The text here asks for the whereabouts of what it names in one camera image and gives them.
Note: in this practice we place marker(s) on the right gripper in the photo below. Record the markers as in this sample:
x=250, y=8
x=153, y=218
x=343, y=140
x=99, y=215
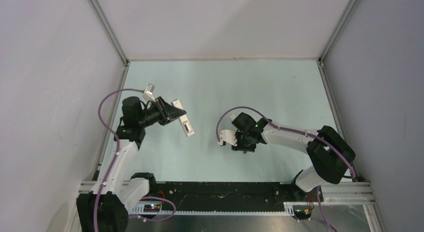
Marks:
x=240, y=147

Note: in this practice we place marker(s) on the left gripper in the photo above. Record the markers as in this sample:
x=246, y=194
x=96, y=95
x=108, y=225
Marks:
x=168, y=112

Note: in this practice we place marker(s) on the white remote control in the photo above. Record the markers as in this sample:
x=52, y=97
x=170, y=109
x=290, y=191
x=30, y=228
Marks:
x=184, y=121

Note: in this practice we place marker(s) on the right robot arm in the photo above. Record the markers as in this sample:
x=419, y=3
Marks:
x=330, y=155

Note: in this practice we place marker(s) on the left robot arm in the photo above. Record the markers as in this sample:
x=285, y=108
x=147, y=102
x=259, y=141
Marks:
x=107, y=205

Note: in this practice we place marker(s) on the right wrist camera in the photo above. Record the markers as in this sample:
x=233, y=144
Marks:
x=227, y=137

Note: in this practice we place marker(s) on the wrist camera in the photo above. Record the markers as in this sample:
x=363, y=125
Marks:
x=227, y=137
x=148, y=93

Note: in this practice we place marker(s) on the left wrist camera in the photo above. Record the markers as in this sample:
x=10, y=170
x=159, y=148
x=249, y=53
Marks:
x=148, y=93

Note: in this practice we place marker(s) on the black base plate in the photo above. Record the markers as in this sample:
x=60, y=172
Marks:
x=230, y=196

